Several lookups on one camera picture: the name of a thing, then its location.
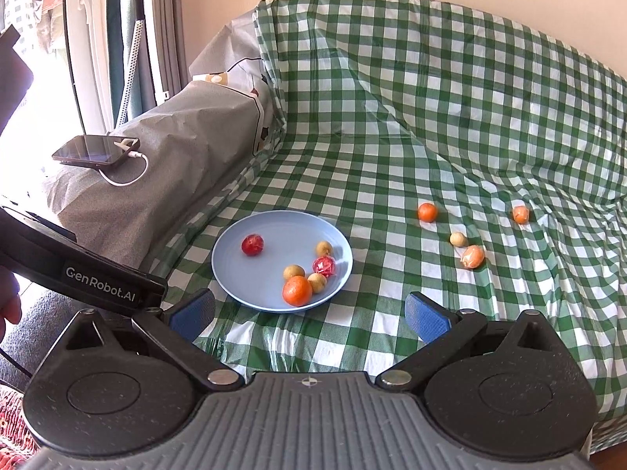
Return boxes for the thin black cable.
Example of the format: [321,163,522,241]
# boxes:
[0,347,33,383]

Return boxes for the white charging cable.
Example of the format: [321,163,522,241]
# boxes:
[98,139,150,187]

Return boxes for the light blue plate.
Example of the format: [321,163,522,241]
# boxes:
[211,210,354,313]

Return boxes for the person's left hand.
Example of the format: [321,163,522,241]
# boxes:
[0,274,23,329]

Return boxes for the white window frame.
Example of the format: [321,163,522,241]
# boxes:
[63,0,184,125]

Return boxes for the grey mesh-covered pole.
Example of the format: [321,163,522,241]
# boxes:
[110,0,149,127]

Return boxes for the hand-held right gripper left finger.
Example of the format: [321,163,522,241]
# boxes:
[61,288,246,393]

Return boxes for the plastic-wrapped red plum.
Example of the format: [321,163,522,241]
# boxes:
[312,255,338,278]

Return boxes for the red patterned rug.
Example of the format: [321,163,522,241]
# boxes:
[0,384,42,468]

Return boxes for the teal curtain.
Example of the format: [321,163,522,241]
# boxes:
[104,0,134,121]

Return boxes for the dark flat panel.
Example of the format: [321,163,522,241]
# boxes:
[0,24,34,134]

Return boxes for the hanging clothes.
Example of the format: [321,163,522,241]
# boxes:
[0,0,65,52]

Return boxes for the black smartphone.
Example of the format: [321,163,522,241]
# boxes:
[52,136,141,168]

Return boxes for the green checked tablecloth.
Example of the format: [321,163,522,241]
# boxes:
[147,0,627,456]

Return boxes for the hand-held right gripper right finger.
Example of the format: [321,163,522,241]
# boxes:
[375,291,559,389]

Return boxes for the grey covered box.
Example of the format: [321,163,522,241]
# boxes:
[42,81,276,277]

